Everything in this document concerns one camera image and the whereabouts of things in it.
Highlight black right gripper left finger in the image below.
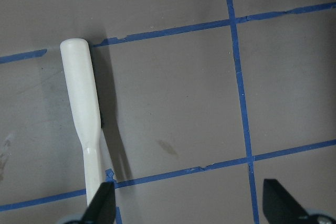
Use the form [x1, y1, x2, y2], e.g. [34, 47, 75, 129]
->
[82, 182, 116, 223]

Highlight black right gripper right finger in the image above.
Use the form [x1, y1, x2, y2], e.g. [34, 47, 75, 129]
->
[263, 179, 310, 224]

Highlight cream hand brush black bristles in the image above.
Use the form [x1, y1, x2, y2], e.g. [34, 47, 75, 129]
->
[60, 38, 103, 205]

